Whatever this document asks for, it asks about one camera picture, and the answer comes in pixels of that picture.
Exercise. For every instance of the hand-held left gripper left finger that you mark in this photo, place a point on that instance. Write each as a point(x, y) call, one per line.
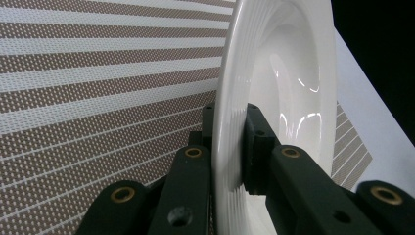
point(186, 189)

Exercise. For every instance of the white table sheet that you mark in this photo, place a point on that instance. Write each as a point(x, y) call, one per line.
point(375, 124)

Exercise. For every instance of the striped woven placemat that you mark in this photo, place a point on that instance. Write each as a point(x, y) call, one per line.
point(98, 98)

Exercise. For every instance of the white deep plate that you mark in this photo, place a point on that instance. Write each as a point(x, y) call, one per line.
point(287, 81)

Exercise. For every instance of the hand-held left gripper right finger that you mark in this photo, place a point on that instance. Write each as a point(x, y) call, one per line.
point(293, 182)

